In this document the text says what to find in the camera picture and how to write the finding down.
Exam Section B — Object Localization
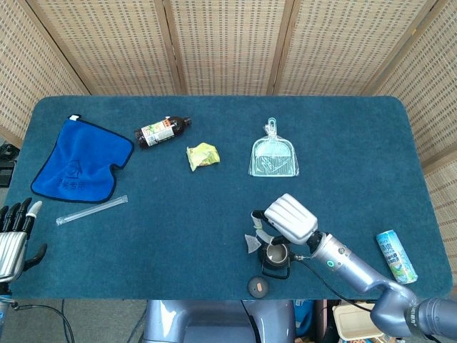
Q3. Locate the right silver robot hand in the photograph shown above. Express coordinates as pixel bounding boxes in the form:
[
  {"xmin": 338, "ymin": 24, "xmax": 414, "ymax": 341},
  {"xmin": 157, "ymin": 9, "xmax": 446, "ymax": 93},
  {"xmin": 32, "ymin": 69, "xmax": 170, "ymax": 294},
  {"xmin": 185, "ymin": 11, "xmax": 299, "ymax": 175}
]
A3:
[{"xmin": 251, "ymin": 193, "xmax": 319, "ymax": 247}]

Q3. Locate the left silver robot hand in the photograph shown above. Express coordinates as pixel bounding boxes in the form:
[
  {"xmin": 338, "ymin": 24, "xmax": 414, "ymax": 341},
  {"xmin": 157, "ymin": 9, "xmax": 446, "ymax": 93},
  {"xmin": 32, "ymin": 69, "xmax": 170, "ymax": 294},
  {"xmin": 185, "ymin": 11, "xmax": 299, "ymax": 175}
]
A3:
[{"xmin": 0, "ymin": 197, "xmax": 48, "ymax": 284}]

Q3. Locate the tea bag with string tag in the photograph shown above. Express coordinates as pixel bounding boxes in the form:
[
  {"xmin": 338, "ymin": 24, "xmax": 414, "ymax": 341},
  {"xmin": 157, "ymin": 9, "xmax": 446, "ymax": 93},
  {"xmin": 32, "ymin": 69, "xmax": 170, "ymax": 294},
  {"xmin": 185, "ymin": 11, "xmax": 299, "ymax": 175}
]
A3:
[{"xmin": 243, "ymin": 218, "xmax": 267, "ymax": 255}]

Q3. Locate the light green plastic dustpan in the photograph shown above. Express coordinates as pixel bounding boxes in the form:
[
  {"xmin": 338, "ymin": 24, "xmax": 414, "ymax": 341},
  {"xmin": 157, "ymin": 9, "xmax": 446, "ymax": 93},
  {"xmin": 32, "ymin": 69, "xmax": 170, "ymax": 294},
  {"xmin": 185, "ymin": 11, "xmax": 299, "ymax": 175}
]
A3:
[{"xmin": 247, "ymin": 117, "xmax": 300, "ymax": 178}]

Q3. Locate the black teapot lid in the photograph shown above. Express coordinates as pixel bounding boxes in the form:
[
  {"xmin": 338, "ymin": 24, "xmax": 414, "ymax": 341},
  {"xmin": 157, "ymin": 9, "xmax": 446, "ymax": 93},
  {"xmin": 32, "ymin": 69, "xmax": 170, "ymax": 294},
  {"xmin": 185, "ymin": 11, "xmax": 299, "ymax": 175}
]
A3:
[{"xmin": 247, "ymin": 276, "xmax": 270, "ymax": 297}]

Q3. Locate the dark sauce bottle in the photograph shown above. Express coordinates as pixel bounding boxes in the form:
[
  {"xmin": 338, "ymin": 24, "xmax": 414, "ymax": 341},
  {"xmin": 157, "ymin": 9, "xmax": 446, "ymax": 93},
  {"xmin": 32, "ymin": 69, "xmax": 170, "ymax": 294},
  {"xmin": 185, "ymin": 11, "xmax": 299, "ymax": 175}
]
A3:
[{"xmin": 134, "ymin": 116, "xmax": 194, "ymax": 150}]

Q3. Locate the black equipment beside table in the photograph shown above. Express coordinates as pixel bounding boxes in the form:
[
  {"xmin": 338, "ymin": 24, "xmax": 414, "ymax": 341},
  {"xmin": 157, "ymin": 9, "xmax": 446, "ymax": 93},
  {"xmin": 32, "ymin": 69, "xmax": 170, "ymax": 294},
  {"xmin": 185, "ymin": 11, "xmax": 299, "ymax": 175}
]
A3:
[{"xmin": 0, "ymin": 141, "xmax": 17, "ymax": 187}]

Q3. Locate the clear wrapped straw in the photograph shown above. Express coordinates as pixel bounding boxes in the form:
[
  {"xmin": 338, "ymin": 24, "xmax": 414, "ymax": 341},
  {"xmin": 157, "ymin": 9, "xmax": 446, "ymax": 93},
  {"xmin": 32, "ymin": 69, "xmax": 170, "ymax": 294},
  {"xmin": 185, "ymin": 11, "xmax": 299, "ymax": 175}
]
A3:
[{"xmin": 55, "ymin": 194, "xmax": 129, "ymax": 227}]

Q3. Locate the blue printed package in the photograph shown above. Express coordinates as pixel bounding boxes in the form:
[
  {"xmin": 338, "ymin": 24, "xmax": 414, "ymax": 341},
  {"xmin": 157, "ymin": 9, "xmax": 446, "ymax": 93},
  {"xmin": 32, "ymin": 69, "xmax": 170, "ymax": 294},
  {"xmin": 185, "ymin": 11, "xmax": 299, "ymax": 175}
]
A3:
[{"xmin": 293, "ymin": 299, "xmax": 316, "ymax": 337}]

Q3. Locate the yellow-green snack packet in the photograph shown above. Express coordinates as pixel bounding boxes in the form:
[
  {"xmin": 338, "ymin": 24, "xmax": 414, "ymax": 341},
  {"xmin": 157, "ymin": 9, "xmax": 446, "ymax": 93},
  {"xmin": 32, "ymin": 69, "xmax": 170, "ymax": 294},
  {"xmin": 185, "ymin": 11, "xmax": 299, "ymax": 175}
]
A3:
[{"xmin": 186, "ymin": 142, "xmax": 221, "ymax": 173}]

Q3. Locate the light blue drink can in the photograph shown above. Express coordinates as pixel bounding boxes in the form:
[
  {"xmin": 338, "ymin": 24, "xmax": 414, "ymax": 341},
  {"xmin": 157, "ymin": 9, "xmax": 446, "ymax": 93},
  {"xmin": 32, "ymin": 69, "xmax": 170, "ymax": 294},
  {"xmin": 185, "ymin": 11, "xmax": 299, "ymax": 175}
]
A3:
[{"xmin": 376, "ymin": 230, "xmax": 418, "ymax": 285}]

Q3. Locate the blue carpet table mat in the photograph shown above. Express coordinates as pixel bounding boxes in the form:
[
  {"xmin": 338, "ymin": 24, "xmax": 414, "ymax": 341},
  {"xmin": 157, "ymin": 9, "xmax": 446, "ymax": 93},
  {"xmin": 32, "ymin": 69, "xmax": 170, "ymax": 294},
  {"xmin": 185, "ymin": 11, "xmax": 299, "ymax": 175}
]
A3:
[{"xmin": 5, "ymin": 95, "xmax": 453, "ymax": 301}]

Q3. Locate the blue microfibre towel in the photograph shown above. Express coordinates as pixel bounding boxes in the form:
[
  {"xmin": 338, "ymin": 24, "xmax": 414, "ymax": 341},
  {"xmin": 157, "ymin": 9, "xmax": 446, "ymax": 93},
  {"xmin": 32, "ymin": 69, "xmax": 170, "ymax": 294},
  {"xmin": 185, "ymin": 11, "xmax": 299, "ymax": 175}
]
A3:
[{"xmin": 30, "ymin": 114, "xmax": 136, "ymax": 204}]

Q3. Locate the beige takeout box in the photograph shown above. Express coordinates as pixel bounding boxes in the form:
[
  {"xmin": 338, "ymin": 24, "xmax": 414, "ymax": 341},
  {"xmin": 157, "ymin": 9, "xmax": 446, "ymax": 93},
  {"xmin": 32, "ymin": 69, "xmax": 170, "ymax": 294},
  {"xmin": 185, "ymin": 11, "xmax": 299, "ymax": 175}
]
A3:
[{"xmin": 331, "ymin": 302, "xmax": 386, "ymax": 341}]

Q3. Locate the blue-grey robot torso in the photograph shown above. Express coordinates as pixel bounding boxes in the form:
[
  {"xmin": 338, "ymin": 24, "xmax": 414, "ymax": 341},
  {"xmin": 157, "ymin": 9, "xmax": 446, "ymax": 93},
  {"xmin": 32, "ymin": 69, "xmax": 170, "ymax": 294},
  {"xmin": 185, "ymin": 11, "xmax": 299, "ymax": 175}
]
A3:
[{"xmin": 142, "ymin": 299, "xmax": 297, "ymax": 343}]

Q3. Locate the wicker folding screen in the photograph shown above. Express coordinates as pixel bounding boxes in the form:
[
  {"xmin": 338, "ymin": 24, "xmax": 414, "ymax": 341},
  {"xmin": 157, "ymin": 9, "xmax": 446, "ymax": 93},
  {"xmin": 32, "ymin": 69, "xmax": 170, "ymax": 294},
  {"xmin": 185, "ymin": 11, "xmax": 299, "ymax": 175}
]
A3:
[{"xmin": 0, "ymin": 0, "xmax": 457, "ymax": 287}]

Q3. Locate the black teapot with handle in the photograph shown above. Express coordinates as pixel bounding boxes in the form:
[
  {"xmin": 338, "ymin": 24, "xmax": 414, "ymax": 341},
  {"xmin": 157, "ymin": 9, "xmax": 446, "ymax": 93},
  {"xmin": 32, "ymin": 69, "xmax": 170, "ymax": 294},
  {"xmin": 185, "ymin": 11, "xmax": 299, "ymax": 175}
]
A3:
[{"xmin": 257, "ymin": 242, "xmax": 297, "ymax": 280}]

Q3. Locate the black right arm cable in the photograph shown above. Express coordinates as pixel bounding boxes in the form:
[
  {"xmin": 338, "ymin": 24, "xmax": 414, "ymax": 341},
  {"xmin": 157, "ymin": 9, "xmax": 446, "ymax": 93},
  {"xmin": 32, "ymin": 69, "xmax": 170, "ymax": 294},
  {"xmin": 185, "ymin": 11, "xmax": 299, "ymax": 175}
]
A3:
[{"xmin": 289, "ymin": 252, "xmax": 376, "ymax": 311}]

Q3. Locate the black floor cable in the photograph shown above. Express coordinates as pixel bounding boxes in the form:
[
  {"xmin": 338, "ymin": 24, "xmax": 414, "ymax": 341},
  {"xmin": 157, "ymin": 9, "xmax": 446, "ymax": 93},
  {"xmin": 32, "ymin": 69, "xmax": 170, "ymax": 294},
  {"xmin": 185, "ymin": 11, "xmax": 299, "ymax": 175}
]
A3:
[{"xmin": 10, "ymin": 299, "xmax": 74, "ymax": 343}]

